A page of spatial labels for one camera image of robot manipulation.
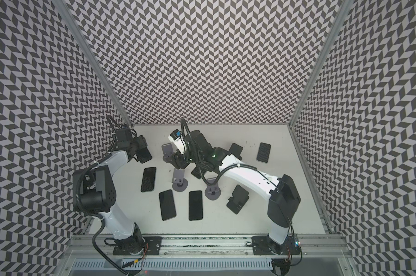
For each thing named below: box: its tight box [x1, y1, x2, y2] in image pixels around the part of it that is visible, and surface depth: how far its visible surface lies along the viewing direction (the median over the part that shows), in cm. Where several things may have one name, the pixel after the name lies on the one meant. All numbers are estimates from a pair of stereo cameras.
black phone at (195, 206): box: [188, 190, 203, 221], surface depth 86 cm
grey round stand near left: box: [171, 167, 189, 193], surface depth 88 cm
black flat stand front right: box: [226, 184, 250, 215], surface depth 81 cm
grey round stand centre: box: [204, 177, 221, 201], surface depth 86 cm
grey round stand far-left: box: [161, 143, 174, 164], surface depth 98 cm
